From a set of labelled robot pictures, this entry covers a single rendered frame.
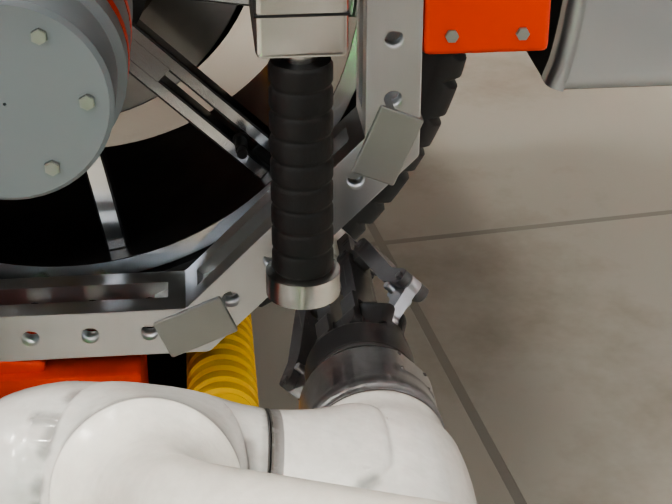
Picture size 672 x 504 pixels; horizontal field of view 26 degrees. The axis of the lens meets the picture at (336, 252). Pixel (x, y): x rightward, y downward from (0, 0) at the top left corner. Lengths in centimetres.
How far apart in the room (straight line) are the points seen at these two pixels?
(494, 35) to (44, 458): 44
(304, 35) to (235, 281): 35
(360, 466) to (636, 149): 214
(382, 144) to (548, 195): 166
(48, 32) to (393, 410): 30
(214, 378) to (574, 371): 109
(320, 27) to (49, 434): 26
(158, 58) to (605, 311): 134
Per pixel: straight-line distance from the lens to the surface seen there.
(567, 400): 212
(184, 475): 67
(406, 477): 81
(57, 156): 89
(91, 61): 86
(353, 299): 103
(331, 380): 92
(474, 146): 288
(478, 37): 103
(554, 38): 118
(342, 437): 83
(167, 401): 78
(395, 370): 92
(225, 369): 118
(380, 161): 105
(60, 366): 114
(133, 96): 124
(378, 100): 104
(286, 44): 78
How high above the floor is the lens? 118
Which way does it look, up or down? 28 degrees down
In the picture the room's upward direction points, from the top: straight up
